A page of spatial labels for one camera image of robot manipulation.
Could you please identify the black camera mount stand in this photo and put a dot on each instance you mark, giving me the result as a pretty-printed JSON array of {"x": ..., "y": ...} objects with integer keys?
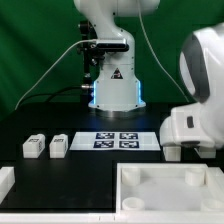
[{"x": 93, "y": 55}]

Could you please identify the white tag sheet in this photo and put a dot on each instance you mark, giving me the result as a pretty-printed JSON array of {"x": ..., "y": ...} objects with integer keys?
[{"x": 131, "y": 141}]

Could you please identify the white left obstacle block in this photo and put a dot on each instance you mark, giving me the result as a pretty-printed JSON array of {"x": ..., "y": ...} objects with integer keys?
[{"x": 7, "y": 180}]

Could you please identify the white square tabletop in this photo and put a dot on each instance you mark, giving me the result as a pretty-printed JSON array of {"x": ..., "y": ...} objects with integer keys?
[{"x": 169, "y": 187}]

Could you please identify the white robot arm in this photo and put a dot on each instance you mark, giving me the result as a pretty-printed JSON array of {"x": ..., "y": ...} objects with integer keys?
[{"x": 201, "y": 66}]

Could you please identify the white front edge rail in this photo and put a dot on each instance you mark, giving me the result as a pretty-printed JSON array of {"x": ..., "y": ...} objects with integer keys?
[{"x": 140, "y": 218}]

